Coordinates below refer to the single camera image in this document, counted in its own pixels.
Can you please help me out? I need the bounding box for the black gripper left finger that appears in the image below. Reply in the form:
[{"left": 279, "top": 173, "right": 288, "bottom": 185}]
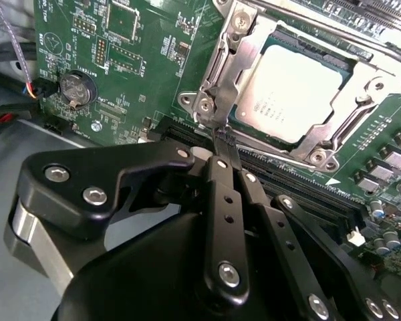
[{"left": 3, "top": 130, "right": 252, "bottom": 304}]

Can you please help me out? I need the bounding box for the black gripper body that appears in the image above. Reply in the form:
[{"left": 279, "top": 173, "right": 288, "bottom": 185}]
[{"left": 51, "top": 212, "right": 301, "bottom": 321}]

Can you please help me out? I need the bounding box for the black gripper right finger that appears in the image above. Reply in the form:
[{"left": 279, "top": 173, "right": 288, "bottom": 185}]
[{"left": 224, "top": 133, "right": 401, "bottom": 321}]

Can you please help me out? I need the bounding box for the silver CPU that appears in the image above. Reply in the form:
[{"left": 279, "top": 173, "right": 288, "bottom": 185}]
[{"left": 232, "top": 31, "right": 354, "bottom": 144}]

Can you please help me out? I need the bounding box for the metal socket cover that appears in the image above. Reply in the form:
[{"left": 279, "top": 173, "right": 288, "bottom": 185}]
[{"left": 227, "top": 16, "right": 401, "bottom": 158}]

